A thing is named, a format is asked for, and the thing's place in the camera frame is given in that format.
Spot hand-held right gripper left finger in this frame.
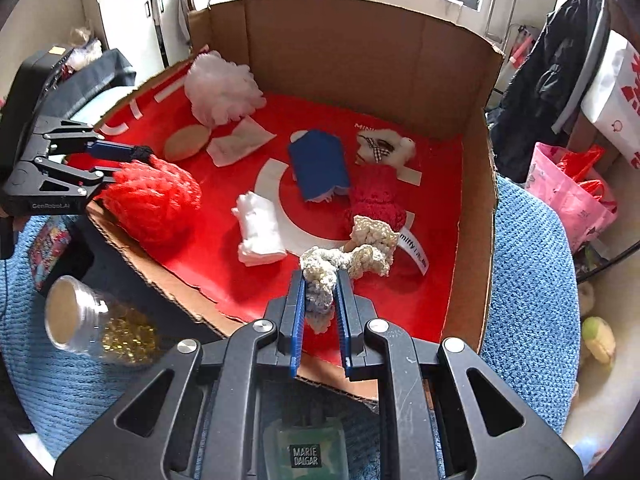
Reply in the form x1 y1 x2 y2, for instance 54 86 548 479
52 269 307 480

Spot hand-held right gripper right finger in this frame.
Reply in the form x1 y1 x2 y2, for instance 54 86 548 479
335 269 586 480

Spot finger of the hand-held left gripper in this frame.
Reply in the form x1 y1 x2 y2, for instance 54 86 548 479
35 116 153 162
15 157 118 195

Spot red mesh bath pouf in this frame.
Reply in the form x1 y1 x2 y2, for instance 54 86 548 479
101 155 202 247

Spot beige powder puff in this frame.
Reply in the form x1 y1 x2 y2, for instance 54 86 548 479
164 125 211 162

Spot cream crochet piece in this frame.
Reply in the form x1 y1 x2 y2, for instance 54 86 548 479
299 215 398 335

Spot white cloth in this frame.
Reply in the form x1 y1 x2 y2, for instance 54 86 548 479
231 191 287 267

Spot white mesh bath pouf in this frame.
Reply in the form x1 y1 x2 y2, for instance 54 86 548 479
184 51 267 126

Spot white tissue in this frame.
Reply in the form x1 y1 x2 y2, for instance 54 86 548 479
206 117 277 167

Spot red knitted hat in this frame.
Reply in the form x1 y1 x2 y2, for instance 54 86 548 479
344 166 407 233

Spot blue cloth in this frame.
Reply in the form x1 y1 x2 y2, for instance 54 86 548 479
287 129 350 204

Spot white plush bear plaid bow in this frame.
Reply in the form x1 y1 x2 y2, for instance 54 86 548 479
356 129 417 167

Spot cardboard box with red inside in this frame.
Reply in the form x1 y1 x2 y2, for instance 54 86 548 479
85 0 506 401

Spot dark side table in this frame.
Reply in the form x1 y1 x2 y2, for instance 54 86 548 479
45 49 137 126

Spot black colourful printed box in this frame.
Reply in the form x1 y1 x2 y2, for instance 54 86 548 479
27 217 96 293

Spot clear plastic bag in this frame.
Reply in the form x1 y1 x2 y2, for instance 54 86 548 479
67 27 103 68

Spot clear green bottle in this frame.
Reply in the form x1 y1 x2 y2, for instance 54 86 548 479
260 400 351 480

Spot white wardrobe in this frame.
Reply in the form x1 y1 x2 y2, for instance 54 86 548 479
77 0 191 68

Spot glass jar with gold beads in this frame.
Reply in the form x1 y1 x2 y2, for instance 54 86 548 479
44 275 161 368

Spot blue knitted blanket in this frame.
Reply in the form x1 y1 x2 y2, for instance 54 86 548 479
0 175 583 480

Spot pink plastic bag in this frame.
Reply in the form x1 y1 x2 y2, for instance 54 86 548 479
525 142 620 256

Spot green yellow plush toy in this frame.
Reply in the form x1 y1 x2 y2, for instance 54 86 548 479
580 316 618 363

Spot black clothes rack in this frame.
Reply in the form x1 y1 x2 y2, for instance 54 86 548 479
547 0 640 273

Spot red plastic bag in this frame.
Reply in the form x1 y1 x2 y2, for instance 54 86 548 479
555 145 608 201

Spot dark jacket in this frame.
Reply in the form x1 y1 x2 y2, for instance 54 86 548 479
487 0 608 183

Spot white tote bag red print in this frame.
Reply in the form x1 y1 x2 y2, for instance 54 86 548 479
580 30 640 168

